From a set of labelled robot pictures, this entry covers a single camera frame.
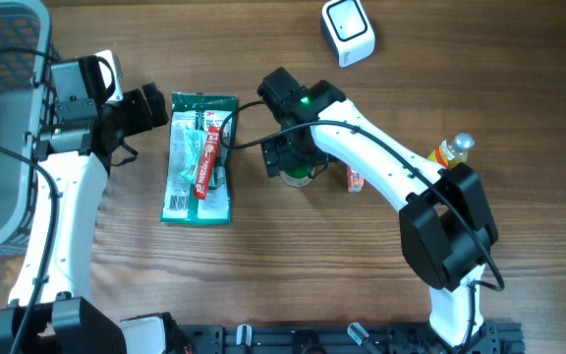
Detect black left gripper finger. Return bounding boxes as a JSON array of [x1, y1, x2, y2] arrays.
[[142, 83, 169, 129], [120, 88, 151, 137]]

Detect white wet wipe sachet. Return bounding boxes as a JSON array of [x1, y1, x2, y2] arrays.
[[178, 129, 207, 184]]

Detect green 3M gloves package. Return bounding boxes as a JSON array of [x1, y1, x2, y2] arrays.
[[160, 92, 238, 225]]

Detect red Nescafe coffee sachet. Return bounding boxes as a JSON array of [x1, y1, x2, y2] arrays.
[[194, 126, 223, 200]]

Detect yellow oil bottle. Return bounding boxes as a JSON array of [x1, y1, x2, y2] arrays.
[[427, 132, 475, 169]]

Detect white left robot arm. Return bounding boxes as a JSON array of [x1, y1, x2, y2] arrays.
[[0, 55, 168, 353]]

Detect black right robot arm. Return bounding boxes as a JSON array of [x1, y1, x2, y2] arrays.
[[257, 68, 500, 352]]

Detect white barcode scanner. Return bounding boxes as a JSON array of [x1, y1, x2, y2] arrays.
[[320, 0, 376, 68]]

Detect dark grey plastic basket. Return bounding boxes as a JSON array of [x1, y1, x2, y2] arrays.
[[0, 0, 60, 255]]

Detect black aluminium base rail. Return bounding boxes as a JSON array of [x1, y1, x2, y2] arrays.
[[168, 321, 526, 354]]

